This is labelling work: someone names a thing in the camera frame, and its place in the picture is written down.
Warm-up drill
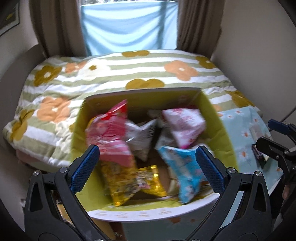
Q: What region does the red striped snack pack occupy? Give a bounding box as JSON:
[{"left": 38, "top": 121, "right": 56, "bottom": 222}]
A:
[{"left": 85, "top": 100, "right": 135, "bottom": 168}]

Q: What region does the pink strawberry snack bag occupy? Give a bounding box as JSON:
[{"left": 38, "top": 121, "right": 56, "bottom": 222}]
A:
[{"left": 162, "top": 108, "right": 206, "bottom": 149}]

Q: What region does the person right hand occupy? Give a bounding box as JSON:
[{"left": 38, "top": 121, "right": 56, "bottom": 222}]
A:
[{"left": 282, "top": 184, "right": 291, "bottom": 200}]

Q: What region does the dark chocolate bar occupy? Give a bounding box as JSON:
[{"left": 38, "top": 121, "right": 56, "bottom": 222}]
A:
[{"left": 251, "top": 144, "right": 269, "bottom": 169}]

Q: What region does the daisy print blue cloth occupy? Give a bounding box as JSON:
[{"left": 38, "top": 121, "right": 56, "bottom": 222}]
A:
[{"left": 218, "top": 106, "right": 282, "bottom": 189}]

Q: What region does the light blue snack bag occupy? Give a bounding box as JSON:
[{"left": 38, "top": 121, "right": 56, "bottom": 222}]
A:
[{"left": 158, "top": 146, "right": 207, "bottom": 204}]

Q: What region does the yellow snack bag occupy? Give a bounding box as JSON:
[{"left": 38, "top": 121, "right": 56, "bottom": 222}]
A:
[{"left": 101, "top": 161, "right": 167, "bottom": 206}]

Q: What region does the flower striped quilt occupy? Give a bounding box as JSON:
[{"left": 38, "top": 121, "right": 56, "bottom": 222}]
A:
[{"left": 2, "top": 50, "right": 252, "bottom": 170}]

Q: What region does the yellow green cardboard box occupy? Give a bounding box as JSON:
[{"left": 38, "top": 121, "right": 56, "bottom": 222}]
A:
[{"left": 70, "top": 87, "right": 239, "bottom": 223}]

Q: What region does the white black snack bag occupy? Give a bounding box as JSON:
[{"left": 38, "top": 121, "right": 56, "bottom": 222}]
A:
[{"left": 125, "top": 119, "right": 157, "bottom": 162}]

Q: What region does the brown right curtain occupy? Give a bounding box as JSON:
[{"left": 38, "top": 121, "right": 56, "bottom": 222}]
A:
[{"left": 177, "top": 0, "right": 225, "bottom": 58}]

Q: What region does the brown curtain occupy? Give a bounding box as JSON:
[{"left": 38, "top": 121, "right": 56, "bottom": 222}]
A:
[
  {"left": 29, "top": 0, "right": 87, "bottom": 57},
  {"left": 177, "top": 0, "right": 225, "bottom": 58}
]

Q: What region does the brown left curtain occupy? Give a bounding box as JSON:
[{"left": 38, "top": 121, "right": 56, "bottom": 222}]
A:
[{"left": 29, "top": 0, "right": 87, "bottom": 57}]

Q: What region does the light blue window sheet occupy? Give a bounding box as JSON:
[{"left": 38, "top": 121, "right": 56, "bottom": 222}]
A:
[{"left": 80, "top": 1, "right": 179, "bottom": 56}]

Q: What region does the black cable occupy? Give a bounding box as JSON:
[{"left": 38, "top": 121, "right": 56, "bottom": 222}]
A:
[{"left": 278, "top": 108, "right": 296, "bottom": 123}]

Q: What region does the framed wall picture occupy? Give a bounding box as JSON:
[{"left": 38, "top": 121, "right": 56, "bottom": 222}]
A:
[{"left": 1, "top": 0, "right": 20, "bottom": 36}]

